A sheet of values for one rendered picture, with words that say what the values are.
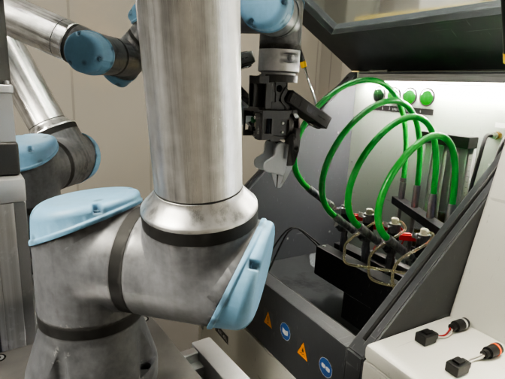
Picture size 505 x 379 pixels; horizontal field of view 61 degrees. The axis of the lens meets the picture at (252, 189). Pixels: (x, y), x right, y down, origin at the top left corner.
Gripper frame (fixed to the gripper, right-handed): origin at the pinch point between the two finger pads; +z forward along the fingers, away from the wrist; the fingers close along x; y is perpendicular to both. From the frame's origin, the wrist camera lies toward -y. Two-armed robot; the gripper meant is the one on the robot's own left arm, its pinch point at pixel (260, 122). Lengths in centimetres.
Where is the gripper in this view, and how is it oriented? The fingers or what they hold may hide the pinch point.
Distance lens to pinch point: 99.0
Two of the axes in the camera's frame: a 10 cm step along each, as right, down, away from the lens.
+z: 6.8, 7.0, 2.2
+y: -6.7, 7.1, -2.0
